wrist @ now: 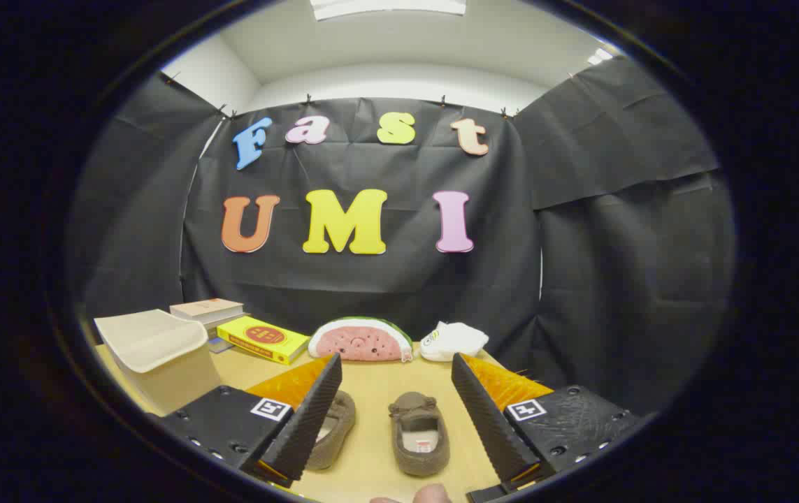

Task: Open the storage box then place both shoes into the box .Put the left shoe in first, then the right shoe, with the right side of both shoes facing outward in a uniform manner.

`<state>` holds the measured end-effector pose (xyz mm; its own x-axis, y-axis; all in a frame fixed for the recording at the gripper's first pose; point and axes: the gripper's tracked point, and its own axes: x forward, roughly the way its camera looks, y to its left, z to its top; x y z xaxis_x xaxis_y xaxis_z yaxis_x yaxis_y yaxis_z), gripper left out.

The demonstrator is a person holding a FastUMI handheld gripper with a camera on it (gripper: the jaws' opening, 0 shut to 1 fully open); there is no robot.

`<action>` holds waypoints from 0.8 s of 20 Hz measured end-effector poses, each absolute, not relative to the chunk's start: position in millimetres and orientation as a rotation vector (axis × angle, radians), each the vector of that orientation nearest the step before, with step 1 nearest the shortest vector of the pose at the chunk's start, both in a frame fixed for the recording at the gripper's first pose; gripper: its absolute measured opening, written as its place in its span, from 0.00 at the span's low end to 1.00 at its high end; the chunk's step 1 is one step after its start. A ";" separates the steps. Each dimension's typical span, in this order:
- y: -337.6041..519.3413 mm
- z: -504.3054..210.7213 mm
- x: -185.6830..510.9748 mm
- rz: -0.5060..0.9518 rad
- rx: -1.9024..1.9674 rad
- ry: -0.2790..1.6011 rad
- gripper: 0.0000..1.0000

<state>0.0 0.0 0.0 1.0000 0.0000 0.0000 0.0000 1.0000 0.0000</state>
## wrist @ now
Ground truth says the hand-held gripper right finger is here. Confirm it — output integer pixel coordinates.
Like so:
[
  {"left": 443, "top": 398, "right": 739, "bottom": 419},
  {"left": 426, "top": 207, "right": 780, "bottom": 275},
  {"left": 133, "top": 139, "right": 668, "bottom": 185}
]
[{"left": 450, "top": 353, "right": 643, "bottom": 503}]

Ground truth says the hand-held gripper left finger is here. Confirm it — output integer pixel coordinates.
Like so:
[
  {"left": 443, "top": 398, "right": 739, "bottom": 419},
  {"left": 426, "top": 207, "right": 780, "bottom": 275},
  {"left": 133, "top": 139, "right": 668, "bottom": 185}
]
[{"left": 160, "top": 353, "right": 344, "bottom": 488}]

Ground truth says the brown fuzzy slipper shoe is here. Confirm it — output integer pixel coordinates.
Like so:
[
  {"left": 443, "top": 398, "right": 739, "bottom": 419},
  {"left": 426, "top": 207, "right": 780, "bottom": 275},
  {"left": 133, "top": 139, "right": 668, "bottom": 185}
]
[
  {"left": 305, "top": 390, "right": 357, "bottom": 470},
  {"left": 389, "top": 391, "right": 450, "bottom": 478}
]

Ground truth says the cream storage box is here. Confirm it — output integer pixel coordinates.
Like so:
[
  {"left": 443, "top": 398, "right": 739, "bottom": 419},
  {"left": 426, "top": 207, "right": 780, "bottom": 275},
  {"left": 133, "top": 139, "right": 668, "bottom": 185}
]
[{"left": 94, "top": 309, "right": 224, "bottom": 417}]

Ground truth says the watermelon slice plush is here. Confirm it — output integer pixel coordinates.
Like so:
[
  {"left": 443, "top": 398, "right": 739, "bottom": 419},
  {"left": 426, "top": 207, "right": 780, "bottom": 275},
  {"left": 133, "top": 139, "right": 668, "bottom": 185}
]
[{"left": 308, "top": 316, "right": 414, "bottom": 363}]

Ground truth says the white plush toy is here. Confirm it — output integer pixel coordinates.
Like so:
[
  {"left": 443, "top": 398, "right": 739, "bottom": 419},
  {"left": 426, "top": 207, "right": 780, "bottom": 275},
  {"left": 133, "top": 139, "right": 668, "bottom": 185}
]
[{"left": 419, "top": 321, "right": 489, "bottom": 362}]

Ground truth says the yellow book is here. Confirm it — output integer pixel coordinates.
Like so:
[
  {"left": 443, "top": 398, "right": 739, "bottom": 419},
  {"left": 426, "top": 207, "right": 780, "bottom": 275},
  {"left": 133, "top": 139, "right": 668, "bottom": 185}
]
[{"left": 217, "top": 316, "right": 310, "bottom": 365}]

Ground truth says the grey book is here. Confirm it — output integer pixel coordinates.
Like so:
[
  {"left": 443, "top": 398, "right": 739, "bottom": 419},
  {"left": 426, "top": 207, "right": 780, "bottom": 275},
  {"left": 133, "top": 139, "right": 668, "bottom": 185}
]
[{"left": 203, "top": 313, "right": 252, "bottom": 340}]

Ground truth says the beige book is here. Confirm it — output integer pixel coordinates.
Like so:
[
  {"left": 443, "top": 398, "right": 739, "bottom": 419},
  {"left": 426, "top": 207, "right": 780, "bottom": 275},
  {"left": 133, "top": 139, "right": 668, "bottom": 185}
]
[{"left": 169, "top": 298, "right": 245, "bottom": 323}]

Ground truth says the large ceiling light panel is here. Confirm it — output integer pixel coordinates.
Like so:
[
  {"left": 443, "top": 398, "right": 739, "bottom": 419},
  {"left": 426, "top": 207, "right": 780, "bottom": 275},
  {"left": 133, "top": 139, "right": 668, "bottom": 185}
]
[{"left": 310, "top": 0, "right": 468, "bottom": 20}]

